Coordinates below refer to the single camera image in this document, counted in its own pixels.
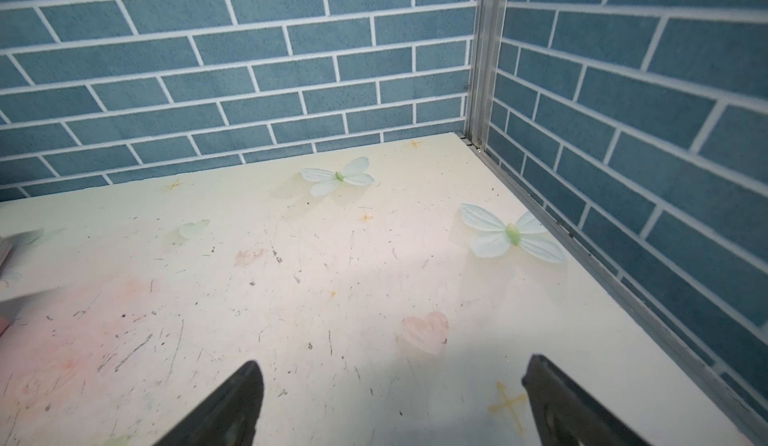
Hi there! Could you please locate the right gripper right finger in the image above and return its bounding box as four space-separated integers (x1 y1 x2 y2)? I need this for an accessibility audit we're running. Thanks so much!
521 354 649 446

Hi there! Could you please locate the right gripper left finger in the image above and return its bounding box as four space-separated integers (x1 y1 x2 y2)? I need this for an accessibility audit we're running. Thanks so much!
156 360 264 446

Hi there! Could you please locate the pink paper box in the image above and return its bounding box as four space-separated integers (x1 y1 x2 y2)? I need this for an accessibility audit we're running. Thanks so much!
0 317 10 335

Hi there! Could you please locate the pink pencil case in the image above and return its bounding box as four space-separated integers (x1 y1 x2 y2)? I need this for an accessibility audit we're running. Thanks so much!
0 237 13 266

